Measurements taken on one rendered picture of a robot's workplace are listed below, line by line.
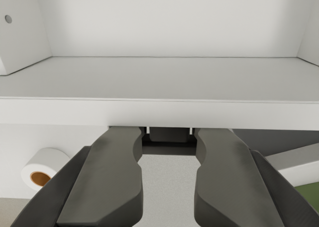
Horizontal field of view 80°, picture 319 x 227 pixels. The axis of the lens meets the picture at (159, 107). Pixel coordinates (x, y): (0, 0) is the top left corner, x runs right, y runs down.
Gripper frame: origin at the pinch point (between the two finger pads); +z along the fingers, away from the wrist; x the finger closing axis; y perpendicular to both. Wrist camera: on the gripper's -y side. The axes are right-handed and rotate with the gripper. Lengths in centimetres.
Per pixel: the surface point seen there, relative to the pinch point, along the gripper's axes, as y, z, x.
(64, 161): 17.4, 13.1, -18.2
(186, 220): 157, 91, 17
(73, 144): 14.7, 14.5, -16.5
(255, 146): 23.2, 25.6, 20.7
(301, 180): 21.6, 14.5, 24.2
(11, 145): 15.4, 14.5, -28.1
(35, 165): 16.0, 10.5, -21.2
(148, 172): 102, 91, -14
